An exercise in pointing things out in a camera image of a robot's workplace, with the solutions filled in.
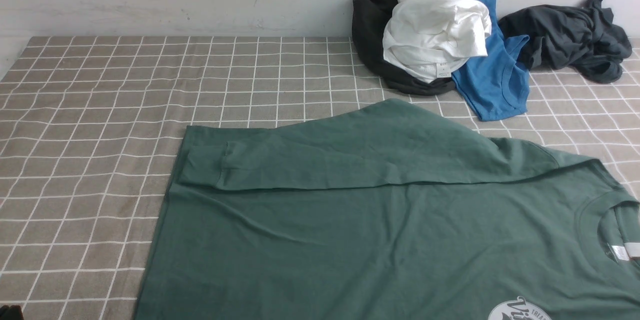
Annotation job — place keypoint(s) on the green long-sleeve top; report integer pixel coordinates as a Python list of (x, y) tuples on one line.
[(388, 212)]

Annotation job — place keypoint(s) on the white garment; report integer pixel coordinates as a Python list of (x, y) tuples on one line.
[(430, 39)]

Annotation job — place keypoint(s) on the blue garment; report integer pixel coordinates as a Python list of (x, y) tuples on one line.
[(495, 86)]

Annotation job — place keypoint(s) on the grey checked tablecloth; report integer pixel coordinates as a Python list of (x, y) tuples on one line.
[(90, 127)]

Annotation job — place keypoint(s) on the dark grey garment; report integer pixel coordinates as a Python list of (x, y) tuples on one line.
[(584, 38)]

